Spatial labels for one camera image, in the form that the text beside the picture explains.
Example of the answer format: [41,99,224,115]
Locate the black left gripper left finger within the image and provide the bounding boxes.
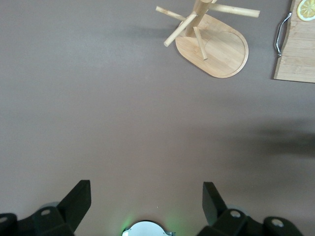
[0,180,92,236]

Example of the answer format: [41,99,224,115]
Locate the wooden mug tree rack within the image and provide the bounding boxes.
[155,0,261,79]

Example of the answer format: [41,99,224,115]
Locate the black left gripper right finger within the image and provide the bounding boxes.
[199,181,303,236]

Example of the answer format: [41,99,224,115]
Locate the bamboo cutting board metal handle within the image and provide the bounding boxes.
[273,0,315,84]

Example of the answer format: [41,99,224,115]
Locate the brown table cover mat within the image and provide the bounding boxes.
[0,0,315,236]

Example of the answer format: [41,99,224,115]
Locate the lemon slice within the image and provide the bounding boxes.
[296,0,315,22]

